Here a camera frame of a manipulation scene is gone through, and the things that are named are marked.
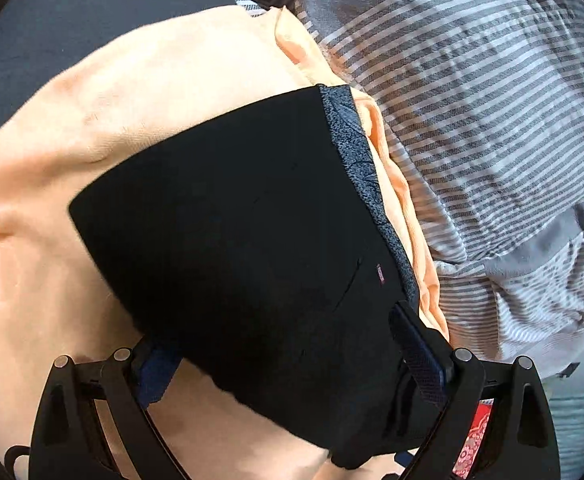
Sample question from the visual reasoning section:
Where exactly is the black pants blue side stripe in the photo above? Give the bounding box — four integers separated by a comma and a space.
68, 84, 437, 468

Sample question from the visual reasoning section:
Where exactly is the peach bear-pattern blanket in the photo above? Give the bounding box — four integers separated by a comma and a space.
0, 6, 449, 479

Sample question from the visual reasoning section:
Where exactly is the grey white striped duvet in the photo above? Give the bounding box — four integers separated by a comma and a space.
252, 0, 584, 377

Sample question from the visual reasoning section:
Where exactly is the dark grey coat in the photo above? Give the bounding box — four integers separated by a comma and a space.
0, 0, 234, 126

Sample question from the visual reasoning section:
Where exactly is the red embroidered pillow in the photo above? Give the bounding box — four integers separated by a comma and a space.
452, 399, 493, 479

